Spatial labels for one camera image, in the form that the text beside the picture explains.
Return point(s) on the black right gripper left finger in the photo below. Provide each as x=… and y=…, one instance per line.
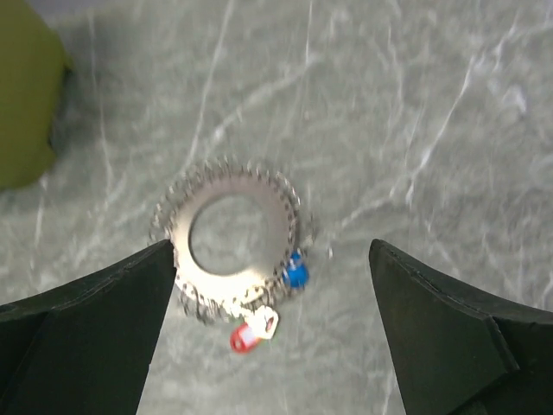
x=85, y=347

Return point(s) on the olive green plastic bin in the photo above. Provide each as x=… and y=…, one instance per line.
x=34, y=64

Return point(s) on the silver key with red tag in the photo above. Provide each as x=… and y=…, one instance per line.
x=263, y=322

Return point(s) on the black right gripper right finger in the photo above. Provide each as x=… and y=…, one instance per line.
x=457, y=349

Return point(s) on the red key tag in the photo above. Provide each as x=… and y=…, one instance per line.
x=243, y=339

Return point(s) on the blue key tag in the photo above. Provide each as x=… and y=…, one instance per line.
x=295, y=273

